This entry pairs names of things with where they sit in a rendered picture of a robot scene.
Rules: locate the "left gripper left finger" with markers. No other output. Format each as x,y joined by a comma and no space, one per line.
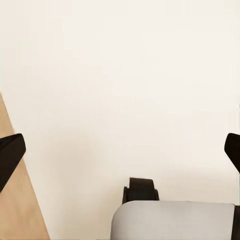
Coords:
12,149

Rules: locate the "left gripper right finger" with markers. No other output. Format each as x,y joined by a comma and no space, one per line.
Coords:
232,149

